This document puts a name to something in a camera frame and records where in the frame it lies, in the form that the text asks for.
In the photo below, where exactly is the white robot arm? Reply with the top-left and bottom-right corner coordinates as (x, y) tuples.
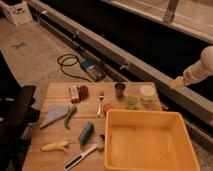
(170, 46), (213, 89)

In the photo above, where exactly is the green plastic cup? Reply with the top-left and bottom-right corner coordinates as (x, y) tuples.
(126, 96), (137, 110)

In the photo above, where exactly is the dark paper cup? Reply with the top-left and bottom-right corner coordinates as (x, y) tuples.
(115, 82), (126, 98)

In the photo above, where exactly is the white lidded container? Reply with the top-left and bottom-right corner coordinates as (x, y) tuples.
(140, 85), (155, 101)

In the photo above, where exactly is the yellow plastic bin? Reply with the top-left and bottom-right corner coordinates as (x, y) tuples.
(104, 110), (201, 171)

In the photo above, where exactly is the orange ball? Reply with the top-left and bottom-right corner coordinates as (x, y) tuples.
(103, 103), (113, 115)

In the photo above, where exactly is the blue electronic box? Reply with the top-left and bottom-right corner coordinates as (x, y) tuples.
(80, 59), (105, 82)

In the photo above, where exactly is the silver fork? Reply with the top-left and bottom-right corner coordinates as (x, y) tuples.
(97, 91), (104, 117)

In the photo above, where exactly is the brown round object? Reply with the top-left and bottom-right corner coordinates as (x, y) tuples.
(78, 85), (89, 100)

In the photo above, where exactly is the white small box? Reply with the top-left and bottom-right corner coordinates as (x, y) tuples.
(69, 87), (80, 103)

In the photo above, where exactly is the green toy vegetable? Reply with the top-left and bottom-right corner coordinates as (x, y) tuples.
(64, 105), (77, 130)

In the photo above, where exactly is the grey triangular cloth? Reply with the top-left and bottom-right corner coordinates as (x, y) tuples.
(40, 105), (69, 128)

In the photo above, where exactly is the yellow toy banana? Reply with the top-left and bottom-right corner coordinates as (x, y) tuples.
(40, 141), (69, 152)

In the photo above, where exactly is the white cardboard box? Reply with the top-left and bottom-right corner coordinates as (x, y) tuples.
(0, 0), (33, 27)

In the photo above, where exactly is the black cable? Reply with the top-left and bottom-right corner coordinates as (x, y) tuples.
(56, 53), (93, 83)

